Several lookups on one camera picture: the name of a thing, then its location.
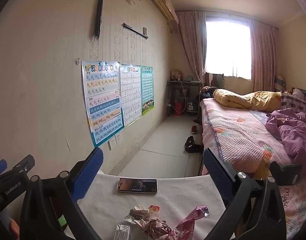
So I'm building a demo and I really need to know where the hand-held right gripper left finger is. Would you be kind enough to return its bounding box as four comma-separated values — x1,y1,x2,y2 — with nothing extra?
19,147,104,240

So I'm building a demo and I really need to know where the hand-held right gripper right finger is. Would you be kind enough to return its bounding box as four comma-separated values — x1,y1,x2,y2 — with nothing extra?
202,148,287,240

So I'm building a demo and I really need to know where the white blue snack wrapper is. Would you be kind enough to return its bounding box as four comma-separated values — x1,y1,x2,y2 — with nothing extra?
123,205,150,228

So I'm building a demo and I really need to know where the bed with pink bedspread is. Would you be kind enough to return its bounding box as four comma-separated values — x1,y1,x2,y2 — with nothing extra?
199,87,306,240

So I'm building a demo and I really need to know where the pink foil wrapper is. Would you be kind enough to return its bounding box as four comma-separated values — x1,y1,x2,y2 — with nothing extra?
168,206,210,240

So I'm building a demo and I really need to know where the smartphone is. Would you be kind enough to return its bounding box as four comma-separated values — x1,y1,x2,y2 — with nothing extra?
117,177,159,195

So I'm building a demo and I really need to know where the black cloth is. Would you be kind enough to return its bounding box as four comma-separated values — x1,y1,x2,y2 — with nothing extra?
269,161,301,186

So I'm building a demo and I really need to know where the small white drink carton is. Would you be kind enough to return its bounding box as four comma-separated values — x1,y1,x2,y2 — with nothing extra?
114,224,131,240

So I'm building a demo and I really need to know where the brown crumpled wrapper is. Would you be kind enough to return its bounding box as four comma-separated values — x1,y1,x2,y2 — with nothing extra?
140,217,172,240

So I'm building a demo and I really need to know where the yellow quilt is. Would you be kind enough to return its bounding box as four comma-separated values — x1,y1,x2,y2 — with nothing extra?
213,88,294,113

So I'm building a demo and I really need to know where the dark clothes pile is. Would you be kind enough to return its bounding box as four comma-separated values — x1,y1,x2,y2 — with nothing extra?
201,86,215,99

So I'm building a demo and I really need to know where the white script print cloth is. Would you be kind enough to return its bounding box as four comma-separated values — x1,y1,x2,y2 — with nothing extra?
278,184,306,240

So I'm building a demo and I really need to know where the purple blanket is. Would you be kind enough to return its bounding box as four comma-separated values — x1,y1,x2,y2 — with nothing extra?
265,108,306,178

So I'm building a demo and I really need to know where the metal shelf table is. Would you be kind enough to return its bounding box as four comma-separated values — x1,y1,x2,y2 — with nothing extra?
167,80,203,117

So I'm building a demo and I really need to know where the checkered cloth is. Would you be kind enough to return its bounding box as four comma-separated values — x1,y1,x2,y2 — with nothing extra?
280,93,306,113

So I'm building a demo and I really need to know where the striped pillow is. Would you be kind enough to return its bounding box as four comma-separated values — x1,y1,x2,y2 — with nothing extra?
274,74,286,92

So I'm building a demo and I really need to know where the pink patterned curtain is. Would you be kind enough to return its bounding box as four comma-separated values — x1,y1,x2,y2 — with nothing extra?
175,10,207,98
249,19,279,93

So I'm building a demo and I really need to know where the window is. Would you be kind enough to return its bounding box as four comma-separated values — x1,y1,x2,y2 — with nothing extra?
205,17,251,79

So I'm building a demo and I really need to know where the air conditioner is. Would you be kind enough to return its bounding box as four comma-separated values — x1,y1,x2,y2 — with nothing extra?
150,0,179,24

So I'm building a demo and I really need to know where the blue letter wall poster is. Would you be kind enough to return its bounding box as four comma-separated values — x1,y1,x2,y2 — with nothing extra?
81,60,125,148

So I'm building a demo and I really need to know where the white character wall poster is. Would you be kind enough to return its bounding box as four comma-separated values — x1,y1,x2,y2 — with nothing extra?
119,63,142,128

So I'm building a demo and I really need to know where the white cable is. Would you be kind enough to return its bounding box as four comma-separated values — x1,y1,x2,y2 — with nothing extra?
169,79,188,113

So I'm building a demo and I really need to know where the green number wall poster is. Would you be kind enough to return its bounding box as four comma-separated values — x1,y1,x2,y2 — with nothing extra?
140,65,155,116

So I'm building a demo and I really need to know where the black wall rail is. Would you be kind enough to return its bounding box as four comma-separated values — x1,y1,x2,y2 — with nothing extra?
122,23,148,39

